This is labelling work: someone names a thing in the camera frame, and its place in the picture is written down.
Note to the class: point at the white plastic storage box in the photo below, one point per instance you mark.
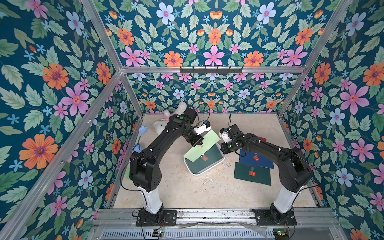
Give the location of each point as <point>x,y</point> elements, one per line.
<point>192,171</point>

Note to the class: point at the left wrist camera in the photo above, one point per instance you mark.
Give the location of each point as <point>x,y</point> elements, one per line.
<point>203,127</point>

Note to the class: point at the white teddy bear pink shirt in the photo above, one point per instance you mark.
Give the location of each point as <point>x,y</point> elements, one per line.
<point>160,125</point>

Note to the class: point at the aluminium front rail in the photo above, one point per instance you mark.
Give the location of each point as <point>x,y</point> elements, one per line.
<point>306,217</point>

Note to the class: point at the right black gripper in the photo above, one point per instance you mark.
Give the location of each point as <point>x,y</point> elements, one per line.
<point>226,146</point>

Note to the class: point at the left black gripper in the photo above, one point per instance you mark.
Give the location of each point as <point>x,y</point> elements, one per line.
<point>196,141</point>

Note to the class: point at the dark green envelope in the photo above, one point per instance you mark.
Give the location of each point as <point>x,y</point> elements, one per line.
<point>253,174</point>
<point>210,160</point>

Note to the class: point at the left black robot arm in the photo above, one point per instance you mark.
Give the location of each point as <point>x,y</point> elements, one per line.
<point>145,169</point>

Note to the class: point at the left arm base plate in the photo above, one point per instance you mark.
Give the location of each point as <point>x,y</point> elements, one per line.
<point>162,218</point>

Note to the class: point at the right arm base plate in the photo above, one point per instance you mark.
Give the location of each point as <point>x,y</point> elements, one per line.
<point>274,218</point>

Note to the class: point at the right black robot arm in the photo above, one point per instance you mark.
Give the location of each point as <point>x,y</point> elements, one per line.
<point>294,171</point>

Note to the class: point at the black hook rail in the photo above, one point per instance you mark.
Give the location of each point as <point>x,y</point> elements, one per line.
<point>211,70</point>

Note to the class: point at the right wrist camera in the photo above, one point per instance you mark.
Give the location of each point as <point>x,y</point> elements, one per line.
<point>224,135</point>

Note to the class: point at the light green envelope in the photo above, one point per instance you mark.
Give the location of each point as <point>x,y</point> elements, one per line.
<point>209,140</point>

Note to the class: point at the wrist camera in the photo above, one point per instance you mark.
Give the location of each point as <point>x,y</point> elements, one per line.
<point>203,127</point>
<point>224,135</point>

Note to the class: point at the navy blue envelope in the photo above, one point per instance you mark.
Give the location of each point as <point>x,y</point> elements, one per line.
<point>253,159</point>

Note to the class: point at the small green circuit board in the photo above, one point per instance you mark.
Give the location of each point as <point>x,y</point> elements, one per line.
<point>281,234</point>

